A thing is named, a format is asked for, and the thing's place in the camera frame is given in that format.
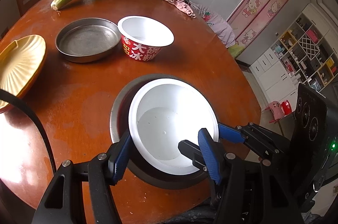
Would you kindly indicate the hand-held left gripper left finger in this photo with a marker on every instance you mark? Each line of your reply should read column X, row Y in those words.
column 118, row 160

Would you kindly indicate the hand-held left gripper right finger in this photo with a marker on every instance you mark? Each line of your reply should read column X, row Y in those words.
column 208, row 155

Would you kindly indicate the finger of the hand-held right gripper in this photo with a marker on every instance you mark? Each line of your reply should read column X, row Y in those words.
column 229, row 132
column 190, row 151

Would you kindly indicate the red white paper bowl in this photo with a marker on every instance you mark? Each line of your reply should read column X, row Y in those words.
column 163, row 113
column 142, row 28

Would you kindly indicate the yellow scalloped plate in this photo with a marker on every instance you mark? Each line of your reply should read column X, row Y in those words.
column 21, row 62

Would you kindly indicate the red bag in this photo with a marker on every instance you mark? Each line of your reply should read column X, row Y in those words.
column 285, row 107

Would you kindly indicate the pink small stool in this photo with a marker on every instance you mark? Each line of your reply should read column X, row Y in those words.
column 276, row 109

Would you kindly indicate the dark patterned cloth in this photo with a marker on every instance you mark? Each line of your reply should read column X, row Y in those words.
column 190, row 216

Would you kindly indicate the white shelf cabinet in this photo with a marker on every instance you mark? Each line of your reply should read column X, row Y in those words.
column 266, row 76

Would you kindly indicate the green cushion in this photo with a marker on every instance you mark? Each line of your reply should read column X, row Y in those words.
column 236, row 50

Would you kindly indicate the pink strawberry print garment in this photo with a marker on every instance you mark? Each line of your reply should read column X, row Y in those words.
column 216, row 25

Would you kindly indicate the round metal pan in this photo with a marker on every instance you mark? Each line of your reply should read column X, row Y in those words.
column 87, row 39

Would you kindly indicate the pink cloth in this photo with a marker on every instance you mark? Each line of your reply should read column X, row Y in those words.
column 182, row 7

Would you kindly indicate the pink cartoon cat wardrobe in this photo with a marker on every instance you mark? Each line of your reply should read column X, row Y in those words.
column 261, row 2

